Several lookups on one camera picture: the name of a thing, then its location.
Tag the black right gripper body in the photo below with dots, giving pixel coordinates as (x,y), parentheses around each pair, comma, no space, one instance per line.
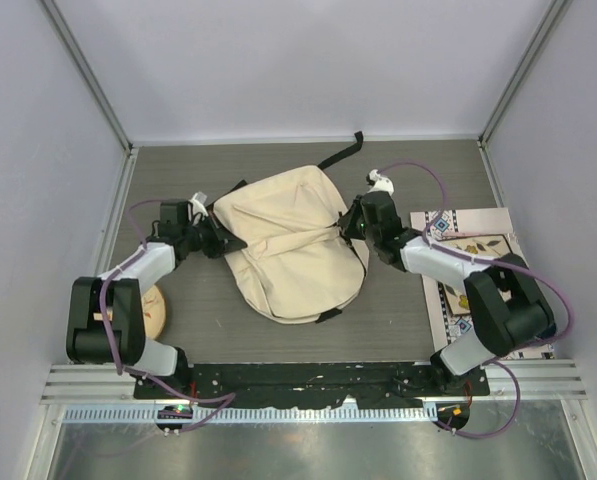
(371,230)

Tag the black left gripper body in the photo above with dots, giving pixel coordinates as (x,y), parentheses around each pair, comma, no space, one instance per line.
(203,237)

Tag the cream canvas backpack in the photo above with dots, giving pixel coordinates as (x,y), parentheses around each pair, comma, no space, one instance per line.
(295,267)

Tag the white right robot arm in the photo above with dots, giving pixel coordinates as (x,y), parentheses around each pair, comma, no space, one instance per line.
(507,308)

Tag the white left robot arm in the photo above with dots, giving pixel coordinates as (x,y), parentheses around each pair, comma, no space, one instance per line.
(106,318)

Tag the round wooden painted plate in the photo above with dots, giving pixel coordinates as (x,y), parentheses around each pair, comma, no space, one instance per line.
(154,310)

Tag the square floral ceramic plate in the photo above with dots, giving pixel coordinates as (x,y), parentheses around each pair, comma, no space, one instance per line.
(487,245)

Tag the patterned white placemat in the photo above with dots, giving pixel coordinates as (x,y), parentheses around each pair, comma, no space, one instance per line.
(446,329)

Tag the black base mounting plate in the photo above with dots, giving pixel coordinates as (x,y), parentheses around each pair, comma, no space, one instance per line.
(315,386)

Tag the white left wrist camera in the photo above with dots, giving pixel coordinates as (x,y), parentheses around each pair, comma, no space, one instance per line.
(198,204)

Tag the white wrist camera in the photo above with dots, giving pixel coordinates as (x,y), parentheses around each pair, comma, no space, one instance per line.
(198,204)
(379,182)

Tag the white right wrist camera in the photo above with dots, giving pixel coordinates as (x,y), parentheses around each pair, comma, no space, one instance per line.
(379,182)

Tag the aluminium frame rail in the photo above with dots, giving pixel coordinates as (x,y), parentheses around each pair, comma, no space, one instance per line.
(538,379)

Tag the white slotted cable duct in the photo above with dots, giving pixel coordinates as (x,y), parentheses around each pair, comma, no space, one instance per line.
(166,414)

